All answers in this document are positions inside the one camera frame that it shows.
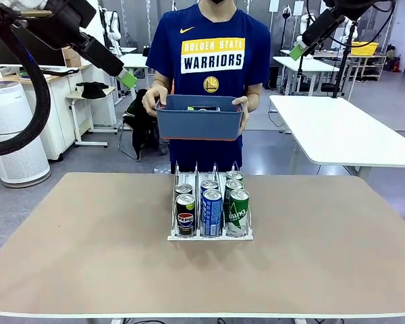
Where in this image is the black jacket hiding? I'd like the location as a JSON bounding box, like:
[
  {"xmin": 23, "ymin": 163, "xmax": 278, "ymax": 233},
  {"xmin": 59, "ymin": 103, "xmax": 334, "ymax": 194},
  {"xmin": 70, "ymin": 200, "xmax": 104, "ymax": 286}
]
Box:
[{"xmin": 123, "ymin": 88, "xmax": 170, "ymax": 161}]

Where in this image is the large white rounded table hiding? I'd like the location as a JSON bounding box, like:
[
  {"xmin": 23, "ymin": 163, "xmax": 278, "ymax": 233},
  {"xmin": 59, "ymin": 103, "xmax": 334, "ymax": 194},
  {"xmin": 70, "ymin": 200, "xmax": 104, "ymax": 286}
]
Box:
[{"xmin": 269, "ymin": 95, "xmax": 405, "ymax": 182}]

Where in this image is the person's left hand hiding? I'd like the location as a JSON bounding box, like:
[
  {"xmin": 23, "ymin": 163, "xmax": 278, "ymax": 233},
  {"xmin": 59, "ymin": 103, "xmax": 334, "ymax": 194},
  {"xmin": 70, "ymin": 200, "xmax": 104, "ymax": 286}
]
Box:
[{"xmin": 232, "ymin": 96, "xmax": 250, "ymax": 131}]

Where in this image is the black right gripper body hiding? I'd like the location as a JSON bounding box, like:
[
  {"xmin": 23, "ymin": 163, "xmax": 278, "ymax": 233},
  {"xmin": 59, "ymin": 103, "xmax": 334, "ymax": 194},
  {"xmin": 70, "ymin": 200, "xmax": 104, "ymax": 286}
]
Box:
[{"xmin": 302, "ymin": 8, "xmax": 345, "ymax": 48}]

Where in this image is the person's right hand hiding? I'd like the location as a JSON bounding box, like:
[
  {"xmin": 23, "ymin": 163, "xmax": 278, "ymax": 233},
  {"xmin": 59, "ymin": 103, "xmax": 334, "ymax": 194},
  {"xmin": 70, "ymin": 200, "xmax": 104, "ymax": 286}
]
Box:
[{"xmin": 142, "ymin": 84, "xmax": 171, "ymax": 118}]

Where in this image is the black tripod stand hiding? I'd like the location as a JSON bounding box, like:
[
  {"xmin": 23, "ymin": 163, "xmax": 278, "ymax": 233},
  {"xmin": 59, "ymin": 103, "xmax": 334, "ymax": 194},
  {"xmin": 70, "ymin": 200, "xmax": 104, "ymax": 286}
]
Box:
[{"xmin": 330, "ymin": 20, "xmax": 356, "ymax": 99}]

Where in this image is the small white side table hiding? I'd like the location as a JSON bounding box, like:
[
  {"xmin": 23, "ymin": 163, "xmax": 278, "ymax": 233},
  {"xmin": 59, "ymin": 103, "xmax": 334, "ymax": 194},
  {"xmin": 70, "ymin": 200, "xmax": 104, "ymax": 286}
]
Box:
[{"xmin": 65, "ymin": 86, "xmax": 117, "ymax": 149}]

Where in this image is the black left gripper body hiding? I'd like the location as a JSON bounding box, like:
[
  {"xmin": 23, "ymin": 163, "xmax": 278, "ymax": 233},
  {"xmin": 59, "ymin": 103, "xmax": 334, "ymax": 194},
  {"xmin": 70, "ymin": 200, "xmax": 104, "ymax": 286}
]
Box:
[{"xmin": 76, "ymin": 32, "xmax": 126, "ymax": 78}]

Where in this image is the black corrugated cable hose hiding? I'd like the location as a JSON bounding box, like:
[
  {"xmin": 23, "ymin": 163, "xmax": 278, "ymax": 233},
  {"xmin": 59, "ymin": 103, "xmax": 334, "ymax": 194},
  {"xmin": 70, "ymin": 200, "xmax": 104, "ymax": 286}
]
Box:
[{"xmin": 0, "ymin": 8, "xmax": 52, "ymax": 158}]

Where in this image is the blue plastic basket orange trim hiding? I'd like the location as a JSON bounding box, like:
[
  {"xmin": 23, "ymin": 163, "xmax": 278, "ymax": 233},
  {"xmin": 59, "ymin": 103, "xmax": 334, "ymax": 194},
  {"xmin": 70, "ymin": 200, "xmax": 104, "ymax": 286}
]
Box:
[{"xmin": 155, "ymin": 94, "xmax": 246, "ymax": 142}]

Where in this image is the yellow plastic crate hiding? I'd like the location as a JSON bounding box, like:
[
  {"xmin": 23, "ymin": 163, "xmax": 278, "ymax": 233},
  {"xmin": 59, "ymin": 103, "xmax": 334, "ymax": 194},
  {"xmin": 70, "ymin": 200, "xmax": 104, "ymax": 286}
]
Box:
[{"xmin": 350, "ymin": 42, "xmax": 380, "ymax": 56}]

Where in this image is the white long table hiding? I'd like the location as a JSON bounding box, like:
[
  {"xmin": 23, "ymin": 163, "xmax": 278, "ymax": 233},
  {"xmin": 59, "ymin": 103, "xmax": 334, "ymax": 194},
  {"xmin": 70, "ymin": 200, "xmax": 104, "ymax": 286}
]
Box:
[{"xmin": 273, "ymin": 55, "xmax": 340, "ymax": 97}]

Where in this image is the black lamp on stand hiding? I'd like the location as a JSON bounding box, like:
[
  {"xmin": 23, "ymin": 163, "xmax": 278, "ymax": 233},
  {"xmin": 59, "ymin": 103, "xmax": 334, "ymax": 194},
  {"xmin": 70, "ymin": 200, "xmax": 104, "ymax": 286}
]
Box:
[{"xmin": 281, "ymin": 6, "xmax": 292, "ymax": 45}]

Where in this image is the white cylindrical air purifier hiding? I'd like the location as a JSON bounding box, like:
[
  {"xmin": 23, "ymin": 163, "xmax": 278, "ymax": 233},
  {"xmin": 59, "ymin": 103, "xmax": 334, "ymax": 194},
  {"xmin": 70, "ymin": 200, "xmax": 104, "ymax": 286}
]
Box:
[{"xmin": 0, "ymin": 80, "xmax": 51, "ymax": 189}]

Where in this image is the white wire can dispenser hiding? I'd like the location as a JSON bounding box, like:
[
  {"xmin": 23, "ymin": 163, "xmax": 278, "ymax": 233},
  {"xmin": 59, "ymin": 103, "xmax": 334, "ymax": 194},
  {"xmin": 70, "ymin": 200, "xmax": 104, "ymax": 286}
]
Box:
[{"xmin": 167, "ymin": 161, "xmax": 254, "ymax": 242}]

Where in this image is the black cloth hat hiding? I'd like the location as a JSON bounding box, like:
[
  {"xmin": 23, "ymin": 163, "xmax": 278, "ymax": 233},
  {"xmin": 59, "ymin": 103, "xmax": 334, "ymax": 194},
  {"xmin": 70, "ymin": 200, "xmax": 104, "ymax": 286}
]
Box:
[{"xmin": 76, "ymin": 82, "xmax": 109, "ymax": 100}]

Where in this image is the person's right forearm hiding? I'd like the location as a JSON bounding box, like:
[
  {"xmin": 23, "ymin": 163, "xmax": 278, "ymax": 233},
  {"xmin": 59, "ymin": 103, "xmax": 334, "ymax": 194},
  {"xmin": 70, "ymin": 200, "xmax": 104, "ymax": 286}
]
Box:
[{"xmin": 151, "ymin": 69, "xmax": 175, "ymax": 90}]

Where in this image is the person's left forearm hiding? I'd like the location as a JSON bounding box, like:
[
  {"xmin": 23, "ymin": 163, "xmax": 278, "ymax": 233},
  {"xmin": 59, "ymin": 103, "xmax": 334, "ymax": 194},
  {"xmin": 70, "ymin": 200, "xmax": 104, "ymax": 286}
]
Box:
[{"xmin": 244, "ymin": 82, "xmax": 261, "ymax": 112}]

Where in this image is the white desk with wooden top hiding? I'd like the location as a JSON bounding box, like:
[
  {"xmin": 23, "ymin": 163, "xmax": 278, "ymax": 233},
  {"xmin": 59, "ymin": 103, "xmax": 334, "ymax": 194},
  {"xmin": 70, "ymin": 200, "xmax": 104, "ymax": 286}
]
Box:
[{"xmin": 20, "ymin": 63, "xmax": 119, "ymax": 161}]

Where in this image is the black computer monitor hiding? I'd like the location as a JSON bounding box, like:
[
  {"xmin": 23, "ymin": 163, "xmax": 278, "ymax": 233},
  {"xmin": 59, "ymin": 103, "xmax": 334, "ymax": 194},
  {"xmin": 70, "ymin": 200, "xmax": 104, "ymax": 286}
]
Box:
[{"xmin": 0, "ymin": 23, "xmax": 68, "ymax": 68}]

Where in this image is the white shelf table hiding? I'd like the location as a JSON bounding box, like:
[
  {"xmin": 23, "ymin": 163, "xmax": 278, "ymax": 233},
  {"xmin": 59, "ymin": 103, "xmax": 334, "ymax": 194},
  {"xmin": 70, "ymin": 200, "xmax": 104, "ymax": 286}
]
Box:
[{"xmin": 339, "ymin": 53, "xmax": 387, "ymax": 82}]

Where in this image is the person in blue Warriors shirt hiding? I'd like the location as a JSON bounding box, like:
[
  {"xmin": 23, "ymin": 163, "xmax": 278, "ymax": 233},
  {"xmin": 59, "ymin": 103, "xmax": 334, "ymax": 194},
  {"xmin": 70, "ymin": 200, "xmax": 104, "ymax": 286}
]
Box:
[{"xmin": 142, "ymin": 0, "xmax": 271, "ymax": 175}]

